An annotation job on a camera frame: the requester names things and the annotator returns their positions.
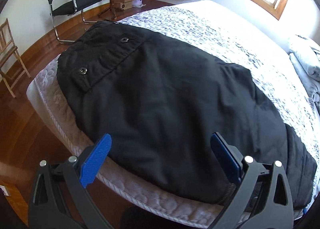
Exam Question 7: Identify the quilted grey mattress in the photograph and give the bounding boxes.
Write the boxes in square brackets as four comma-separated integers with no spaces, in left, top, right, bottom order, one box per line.
[27,0,319,228]

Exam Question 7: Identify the wooden folding chair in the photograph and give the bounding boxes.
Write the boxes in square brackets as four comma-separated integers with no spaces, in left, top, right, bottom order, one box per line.
[1,18,31,98]

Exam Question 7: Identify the black pants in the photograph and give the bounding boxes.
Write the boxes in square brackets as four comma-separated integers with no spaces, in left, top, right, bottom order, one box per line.
[56,21,317,209]

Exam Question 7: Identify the stacked cardboard boxes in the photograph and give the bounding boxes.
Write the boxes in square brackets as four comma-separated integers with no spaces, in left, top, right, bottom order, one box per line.
[113,0,133,11]

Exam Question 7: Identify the folded grey bedding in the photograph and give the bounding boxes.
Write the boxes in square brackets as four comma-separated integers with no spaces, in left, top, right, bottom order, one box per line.
[288,35,319,113]

